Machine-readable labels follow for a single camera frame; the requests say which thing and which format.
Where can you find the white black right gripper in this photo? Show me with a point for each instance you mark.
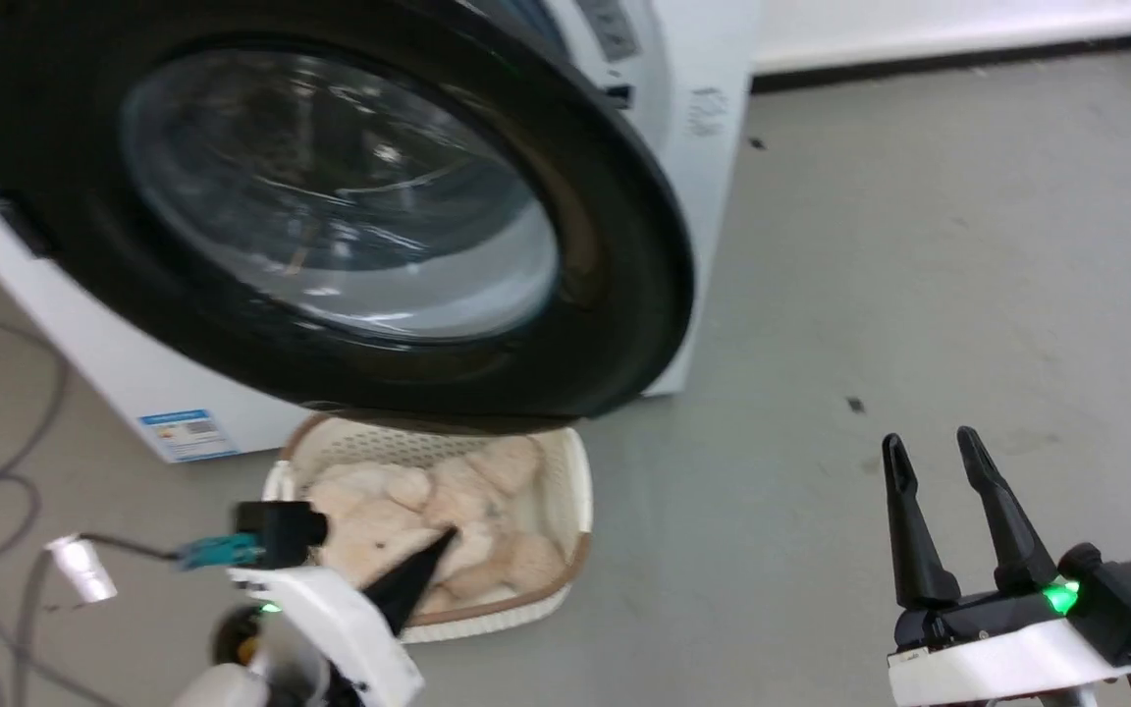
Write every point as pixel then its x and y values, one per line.
pixel 997 668

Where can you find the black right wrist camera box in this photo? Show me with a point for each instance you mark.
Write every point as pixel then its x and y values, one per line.
pixel 1125 599

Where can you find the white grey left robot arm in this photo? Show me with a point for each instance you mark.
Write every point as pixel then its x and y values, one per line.
pixel 222 689

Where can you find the white washing machine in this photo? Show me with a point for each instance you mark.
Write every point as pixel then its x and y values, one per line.
pixel 84 334

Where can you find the blue energy label sticker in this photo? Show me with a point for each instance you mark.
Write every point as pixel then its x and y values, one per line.
pixel 188 435

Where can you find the black round glass washer door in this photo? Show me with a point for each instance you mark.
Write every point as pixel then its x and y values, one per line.
pixel 624 295

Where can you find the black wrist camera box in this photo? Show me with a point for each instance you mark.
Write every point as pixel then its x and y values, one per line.
pixel 276 530
pixel 1125 599

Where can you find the black baseboard strip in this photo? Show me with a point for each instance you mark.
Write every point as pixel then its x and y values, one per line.
pixel 919 64

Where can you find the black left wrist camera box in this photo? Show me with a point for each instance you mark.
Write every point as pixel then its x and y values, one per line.
pixel 276 530

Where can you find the beige plush clothing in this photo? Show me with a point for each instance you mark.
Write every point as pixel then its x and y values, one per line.
pixel 467 491

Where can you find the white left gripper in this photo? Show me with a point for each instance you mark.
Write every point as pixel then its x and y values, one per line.
pixel 330 609

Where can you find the white laundry basket brown rim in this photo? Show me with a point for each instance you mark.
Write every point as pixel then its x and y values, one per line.
pixel 567 491

